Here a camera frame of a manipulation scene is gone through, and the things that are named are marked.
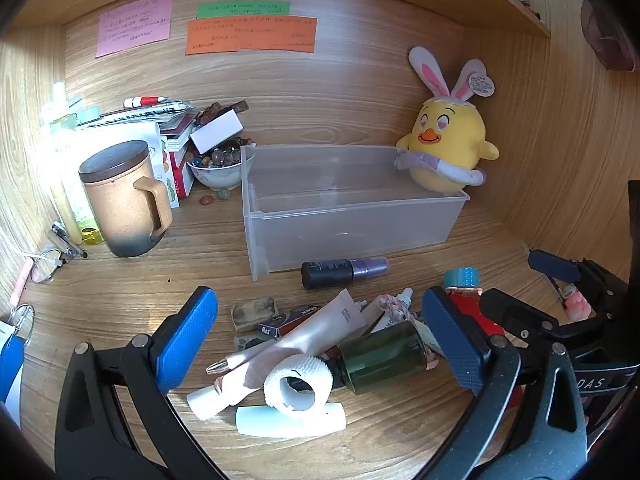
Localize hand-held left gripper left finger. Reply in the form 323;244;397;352
55;286;226;480

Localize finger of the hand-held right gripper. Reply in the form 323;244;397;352
528;249;585;287
481;288;562;359

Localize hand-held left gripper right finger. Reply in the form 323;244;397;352
421;287;588;480

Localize red pouch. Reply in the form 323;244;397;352
446;287;497;343

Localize teal tape roll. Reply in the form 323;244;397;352
444;268;482;291

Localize pink and white braided rope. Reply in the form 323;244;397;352
376;294;426;332

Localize dark green bottle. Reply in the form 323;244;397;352
336;321;432;395

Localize beige eraser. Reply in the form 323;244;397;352
231;297;279;333

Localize white velcro roll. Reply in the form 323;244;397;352
263;355;333;418

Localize white pearly cream tube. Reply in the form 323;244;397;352
220;289;368;401

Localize pale blue plastic cylinder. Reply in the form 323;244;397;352
235;402;347;436

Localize clear plastic storage bin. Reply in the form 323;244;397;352
240;144;471;281

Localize small pink toy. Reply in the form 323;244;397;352
564;291;591;322

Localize beige tube with metallic tip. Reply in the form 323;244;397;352
206;342;286;377

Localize white cylindrical stick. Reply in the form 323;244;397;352
187;375;266;421

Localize small clear case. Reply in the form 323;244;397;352
235;332;275;354

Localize white ointment tube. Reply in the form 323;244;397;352
356;287;415;335

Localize dark blue small box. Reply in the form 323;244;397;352
257;305;323;338

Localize black and purple spray bottle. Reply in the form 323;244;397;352
301;257;390;291

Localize black pens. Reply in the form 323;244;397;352
50;223;89;260

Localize tan ceramic mug with lid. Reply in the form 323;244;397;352
78;140;174;259

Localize yellow chick plush toy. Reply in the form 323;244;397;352
395;46;500;193

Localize eyeglasses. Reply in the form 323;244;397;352
26;247;68;285

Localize red small box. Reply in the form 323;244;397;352
170;150;196;200

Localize white carton with fruit print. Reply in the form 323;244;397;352
149;125;181;209

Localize white patterned bowl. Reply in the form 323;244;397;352
186;152;256;192

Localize blue and white card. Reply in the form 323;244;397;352
0;320;26;413

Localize yellow green bottle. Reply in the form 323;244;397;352
49;120;103;246

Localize pile of glass marbles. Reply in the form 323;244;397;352
189;136;253;168

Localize white rectangular box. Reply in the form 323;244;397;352
190;111;244;154

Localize stack of books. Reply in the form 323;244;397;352
75;100;197;137

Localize brown hair clip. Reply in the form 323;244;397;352
196;101;249;127

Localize maroon cloth item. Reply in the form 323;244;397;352
580;0;637;72

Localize red and white pen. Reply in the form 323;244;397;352
123;94;168;108

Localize mint and white box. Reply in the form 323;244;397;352
40;94;101;130

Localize orange paper note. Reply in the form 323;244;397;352
185;16;318;56

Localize pink paper note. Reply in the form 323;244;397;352
96;0;174;58

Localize green paper note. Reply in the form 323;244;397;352
196;0;291;20

